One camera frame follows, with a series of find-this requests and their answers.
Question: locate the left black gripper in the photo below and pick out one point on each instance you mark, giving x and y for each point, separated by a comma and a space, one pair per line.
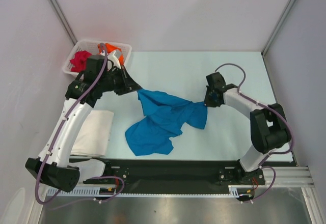
128, 84

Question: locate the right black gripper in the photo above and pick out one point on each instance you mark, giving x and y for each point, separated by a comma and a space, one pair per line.
208, 102

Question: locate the blue t-shirt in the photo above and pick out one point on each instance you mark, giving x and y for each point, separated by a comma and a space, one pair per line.
164, 116

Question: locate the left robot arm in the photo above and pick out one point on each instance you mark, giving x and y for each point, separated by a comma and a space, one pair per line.
51, 167

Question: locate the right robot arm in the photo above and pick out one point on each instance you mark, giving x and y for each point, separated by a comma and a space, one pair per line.
269, 129

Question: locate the orange crumpled t-shirt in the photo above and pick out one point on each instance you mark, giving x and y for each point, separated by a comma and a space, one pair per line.
117, 52

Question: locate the white plastic basket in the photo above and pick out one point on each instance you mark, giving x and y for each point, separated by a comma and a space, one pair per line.
92, 46

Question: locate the magenta crumpled t-shirt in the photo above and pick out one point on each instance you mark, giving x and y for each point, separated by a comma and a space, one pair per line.
79, 61

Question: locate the white folded t-shirt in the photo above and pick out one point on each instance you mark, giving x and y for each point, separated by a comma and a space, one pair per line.
94, 135

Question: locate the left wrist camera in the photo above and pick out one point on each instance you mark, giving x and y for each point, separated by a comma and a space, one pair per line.
112, 61

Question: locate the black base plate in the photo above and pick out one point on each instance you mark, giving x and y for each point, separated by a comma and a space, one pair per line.
179, 175

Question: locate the white slotted cable duct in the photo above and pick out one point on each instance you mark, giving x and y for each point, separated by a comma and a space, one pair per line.
106, 192

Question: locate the aluminium frame rail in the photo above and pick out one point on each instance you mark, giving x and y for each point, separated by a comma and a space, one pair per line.
288, 177

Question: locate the right corner aluminium post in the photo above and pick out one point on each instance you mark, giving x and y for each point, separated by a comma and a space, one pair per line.
281, 21

